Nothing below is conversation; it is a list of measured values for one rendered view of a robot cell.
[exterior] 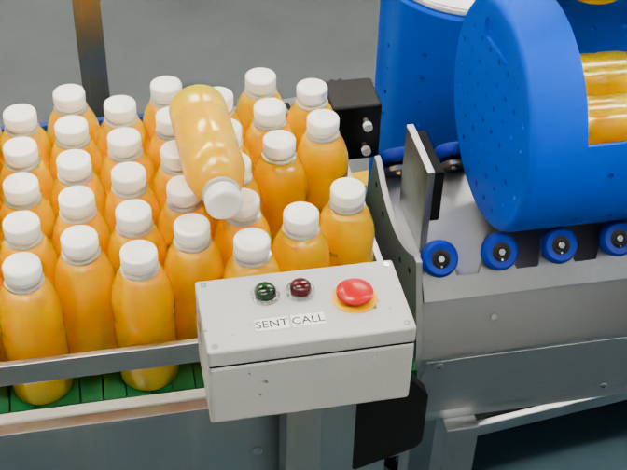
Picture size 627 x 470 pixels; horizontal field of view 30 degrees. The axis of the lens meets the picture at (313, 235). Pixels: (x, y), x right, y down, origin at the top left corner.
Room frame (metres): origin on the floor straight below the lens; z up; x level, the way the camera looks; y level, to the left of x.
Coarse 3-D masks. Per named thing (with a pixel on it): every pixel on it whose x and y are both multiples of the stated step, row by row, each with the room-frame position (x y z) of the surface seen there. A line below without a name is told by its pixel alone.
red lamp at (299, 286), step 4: (296, 280) 0.83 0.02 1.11; (300, 280) 0.83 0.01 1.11; (304, 280) 0.83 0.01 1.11; (308, 280) 0.84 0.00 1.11; (292, 284) 0.83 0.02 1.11; (296, 284) 0.83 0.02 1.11; (300, 284) 0.83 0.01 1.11; (304, 284) 0.83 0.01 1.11; (308, 284) 0.83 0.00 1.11; (292, 288) 0.83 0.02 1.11; (296, 288) 0.82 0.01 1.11; (300, 288) 0.82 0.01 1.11; (304, 288) 0.82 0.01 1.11; (308, 288) 0.83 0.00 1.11; (292, 292) 0.82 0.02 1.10; (296, 292) 0.82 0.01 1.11; (300, 292) 0.82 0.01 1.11; (304, 292) 0.82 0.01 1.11; (308, 292) 0.82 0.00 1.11; (296, 296) 0.82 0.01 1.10; (300, 296) 0.82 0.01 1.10; (304, 296) 0.82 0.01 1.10
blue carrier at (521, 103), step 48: (480, 0) 1.23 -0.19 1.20; (528, 0) 1.18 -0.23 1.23; (576, 0) 1.29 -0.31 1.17; (624, 0) 1.31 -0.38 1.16; (480, 48) 1.21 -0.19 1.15; (528, 48) 1.10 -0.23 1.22; (576, 48) 1.10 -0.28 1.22; (624, 48) 1.34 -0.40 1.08; (480, 96) 1.19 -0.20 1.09; (528, 96) 1.06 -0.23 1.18; (576, 96) 1.06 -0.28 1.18; (480, 144) 1.17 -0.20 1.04; (528, 144) 1.04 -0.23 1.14; (576, 144) 1.04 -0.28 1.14; (624, 144) 1.05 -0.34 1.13; (480, 192) 1.15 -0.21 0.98; (528, 192) 1.02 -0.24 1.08; (576, 192) 1.03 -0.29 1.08; (624, 192) 1.05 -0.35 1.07
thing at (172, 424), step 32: (416, 384) 0.90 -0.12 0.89; (0, 416) 0.83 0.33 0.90; (32, 416) 0.83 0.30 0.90; (64, 416) 0.84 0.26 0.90; (96, 416) 0.84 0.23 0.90; (128, 416) 0.84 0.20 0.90; (160, 416) 0.84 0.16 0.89; (192, 416) 0.85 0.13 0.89; (352, 416) 0.89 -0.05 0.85; (384, 416) 0.90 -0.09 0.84; (416, 416) 0.90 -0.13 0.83; (0, 448) 0.80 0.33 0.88; (32, 448) 0.81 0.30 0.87; (64, 448) 0.82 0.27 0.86; (96, 448) 0.83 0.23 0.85; (128, 448) 0.83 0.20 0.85; (160, 448) 0.84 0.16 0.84; (192, 448) 0.85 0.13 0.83; (224, 448) 0.86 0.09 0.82; (256, 448) 0.86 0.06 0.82; (352, 448) 0.89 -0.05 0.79; (384, 448) 0.90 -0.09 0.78
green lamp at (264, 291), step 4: (260, 284) 0.83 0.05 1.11; (264, 284) 0.83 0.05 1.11; (268, 284) 0.83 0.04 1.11; (272, 284) 0.83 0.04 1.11; (256, 288) 0.82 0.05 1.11; (260, 288) 0.82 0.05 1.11; (264, 288) 0.82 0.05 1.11; (268, 288) 0.82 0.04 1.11; (272, 288) 0.82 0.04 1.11; (256, 292) 0.82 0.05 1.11; (260, 292) 0.82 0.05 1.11; (264, 292) 0.82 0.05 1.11; (268, 292) 0.82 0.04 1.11; (272, 292) 0.82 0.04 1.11; (256, 296) 0.82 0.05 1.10; (260, 296) 0.81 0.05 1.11; (264, 296) 0.81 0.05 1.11; (268, 296) 0.81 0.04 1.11; (272, 296) 0.82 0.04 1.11; (264, 300) 0.81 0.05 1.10
